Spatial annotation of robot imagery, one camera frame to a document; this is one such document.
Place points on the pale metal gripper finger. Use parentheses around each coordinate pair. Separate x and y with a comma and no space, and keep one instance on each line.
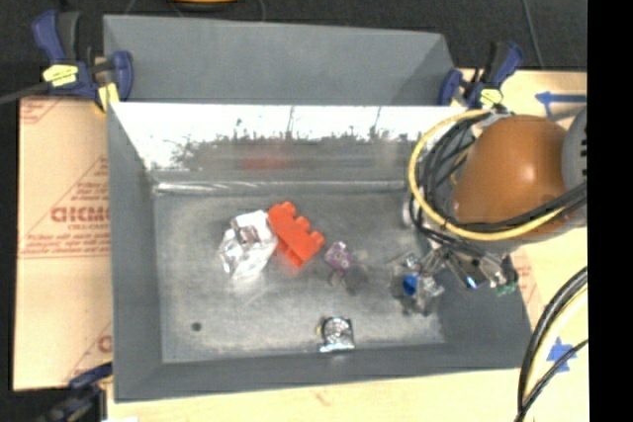
(410,263)
(428,290)

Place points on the small blue cap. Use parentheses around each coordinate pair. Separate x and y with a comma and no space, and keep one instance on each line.
(410,285)

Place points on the small purple toy piece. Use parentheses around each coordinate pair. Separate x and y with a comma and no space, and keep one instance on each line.
(338,256)

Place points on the shiny silver round object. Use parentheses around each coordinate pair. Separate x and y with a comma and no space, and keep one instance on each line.
(337,335)

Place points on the red toy building brick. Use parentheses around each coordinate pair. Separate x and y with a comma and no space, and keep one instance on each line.
(296,232)

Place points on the clear plastic block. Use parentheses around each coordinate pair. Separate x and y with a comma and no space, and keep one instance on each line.
(244,247)

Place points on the grey metal bin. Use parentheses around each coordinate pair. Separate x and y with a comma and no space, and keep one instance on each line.
(247,311)

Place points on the brown cardboard board red print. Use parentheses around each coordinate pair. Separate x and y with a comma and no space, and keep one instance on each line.
(59,262)

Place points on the black cylinder on white bracket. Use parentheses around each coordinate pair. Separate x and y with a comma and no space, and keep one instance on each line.
(508,269)

